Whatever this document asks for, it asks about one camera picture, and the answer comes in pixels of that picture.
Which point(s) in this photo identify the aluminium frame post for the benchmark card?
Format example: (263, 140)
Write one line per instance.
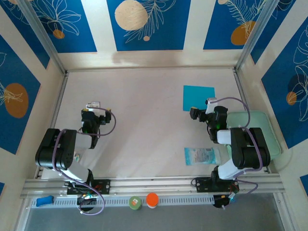
(44, 36)
(255, 36)

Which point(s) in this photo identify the aluminium table end rail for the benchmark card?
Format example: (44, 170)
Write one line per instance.
(149, 69)

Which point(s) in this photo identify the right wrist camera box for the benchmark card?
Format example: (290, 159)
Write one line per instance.
(211, 104)

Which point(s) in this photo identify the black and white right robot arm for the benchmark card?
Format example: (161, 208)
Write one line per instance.
(250, 149)

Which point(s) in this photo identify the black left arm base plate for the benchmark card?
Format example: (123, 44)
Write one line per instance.
(104, 186)

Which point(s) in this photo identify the long aluminium mounting rail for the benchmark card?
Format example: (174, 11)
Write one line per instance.
(154, 184)

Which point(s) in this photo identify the blue paper sheet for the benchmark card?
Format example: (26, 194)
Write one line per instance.
(196, 96)

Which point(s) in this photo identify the mint green zip pouch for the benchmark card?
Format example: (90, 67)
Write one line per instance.
(260, 120)

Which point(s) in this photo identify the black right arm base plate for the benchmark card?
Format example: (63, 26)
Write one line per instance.
(203, 185)

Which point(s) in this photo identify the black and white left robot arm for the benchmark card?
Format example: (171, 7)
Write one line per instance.
(60, 154)

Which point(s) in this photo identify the small clear snack packet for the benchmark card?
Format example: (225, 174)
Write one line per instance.
(77, 156)

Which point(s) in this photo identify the green cylindrical container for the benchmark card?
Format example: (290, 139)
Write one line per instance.
(135, 203)

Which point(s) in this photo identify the blue bone-shaped toy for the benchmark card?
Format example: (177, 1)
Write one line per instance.
(44, 201)

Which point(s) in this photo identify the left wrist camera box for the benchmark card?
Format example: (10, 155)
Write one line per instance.
(93, 105)

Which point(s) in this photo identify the orange-lidded white container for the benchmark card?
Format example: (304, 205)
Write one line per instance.
(152, 199)

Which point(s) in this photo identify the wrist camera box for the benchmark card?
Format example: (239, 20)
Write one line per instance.
(211, 104)
(93, 105)

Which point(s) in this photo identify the blue wet wipes packet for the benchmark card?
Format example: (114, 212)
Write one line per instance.
(199, 156)

